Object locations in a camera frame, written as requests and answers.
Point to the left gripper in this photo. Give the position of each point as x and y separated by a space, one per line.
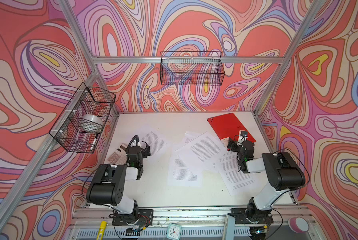
134 149

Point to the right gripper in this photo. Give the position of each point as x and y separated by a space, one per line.
236 144

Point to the printed paper sheet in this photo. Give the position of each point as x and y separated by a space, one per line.
202 153
180 175
159 145
189 136
236 182

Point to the red folder with black interior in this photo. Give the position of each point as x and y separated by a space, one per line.
228 126

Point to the printed paper sheet back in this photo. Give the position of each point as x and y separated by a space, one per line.
189 136

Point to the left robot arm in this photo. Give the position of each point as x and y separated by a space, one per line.
107 187

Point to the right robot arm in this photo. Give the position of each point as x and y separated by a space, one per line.
283 174

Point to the white calculator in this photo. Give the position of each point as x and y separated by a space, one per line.
118 157

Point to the black marker pen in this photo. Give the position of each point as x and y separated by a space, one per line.
94 142

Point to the silver tape roll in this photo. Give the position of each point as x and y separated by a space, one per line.
91 123

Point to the small teal clock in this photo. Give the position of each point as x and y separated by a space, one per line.
174 232

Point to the black wire basket left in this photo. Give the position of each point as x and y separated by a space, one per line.
86 100

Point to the black wire basket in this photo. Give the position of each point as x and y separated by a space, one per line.
86 100
191 68

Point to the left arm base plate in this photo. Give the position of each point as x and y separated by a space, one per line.
141 218

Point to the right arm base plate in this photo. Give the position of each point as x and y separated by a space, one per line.
254 217

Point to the black wire basket back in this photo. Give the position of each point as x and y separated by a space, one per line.
191 68

